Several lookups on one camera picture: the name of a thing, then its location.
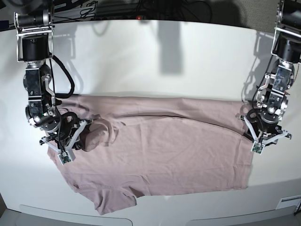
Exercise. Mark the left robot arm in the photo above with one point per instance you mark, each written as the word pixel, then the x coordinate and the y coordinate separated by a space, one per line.
pixel 269 102

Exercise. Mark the white label sticker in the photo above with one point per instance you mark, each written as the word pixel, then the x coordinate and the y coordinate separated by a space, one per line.
pixel 289 202

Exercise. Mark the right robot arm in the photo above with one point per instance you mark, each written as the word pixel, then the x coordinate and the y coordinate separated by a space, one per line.
pixel 34 32

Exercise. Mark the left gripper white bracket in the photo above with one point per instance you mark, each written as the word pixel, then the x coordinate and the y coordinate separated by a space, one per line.
pixel 263 129

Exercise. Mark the mauve T-shirt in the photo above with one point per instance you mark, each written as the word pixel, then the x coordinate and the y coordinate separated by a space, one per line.
pixel 156 146

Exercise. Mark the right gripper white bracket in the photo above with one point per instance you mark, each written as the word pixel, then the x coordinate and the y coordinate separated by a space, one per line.
pixel 68 135

